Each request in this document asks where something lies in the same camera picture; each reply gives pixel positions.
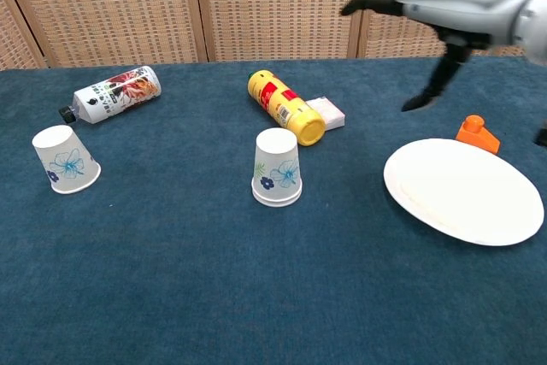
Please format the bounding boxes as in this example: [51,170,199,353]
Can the paper cup large blue flower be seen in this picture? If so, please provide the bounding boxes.
[32,124,103,195]

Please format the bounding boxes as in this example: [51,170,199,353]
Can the blue velvet tablecloth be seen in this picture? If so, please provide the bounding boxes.
[0,55,547,365]

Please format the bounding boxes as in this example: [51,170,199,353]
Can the paper cup green fern print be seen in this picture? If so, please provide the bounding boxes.
[251,127,303,203]

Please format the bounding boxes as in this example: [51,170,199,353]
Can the orange plastic block with knob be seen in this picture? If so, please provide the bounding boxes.
[456,115,501,155]

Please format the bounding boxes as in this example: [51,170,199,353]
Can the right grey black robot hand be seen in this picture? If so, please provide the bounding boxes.
[340,0,540,112]

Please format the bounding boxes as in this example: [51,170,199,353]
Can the white paper cup floral print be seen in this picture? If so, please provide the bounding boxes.
[251,194,303,208]

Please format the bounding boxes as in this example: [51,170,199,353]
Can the yellow bottle red label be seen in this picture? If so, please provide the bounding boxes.
[247,69,326,147]

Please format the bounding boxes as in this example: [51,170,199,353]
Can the pink white tissue pack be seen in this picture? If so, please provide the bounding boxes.
[306,97,346,131]

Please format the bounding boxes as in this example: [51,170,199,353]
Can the white paper plate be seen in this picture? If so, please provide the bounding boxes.
[383,138,544,247]

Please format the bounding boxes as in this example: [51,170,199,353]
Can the white floral bottle black cap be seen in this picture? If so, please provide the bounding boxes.
[58,65,162,127]

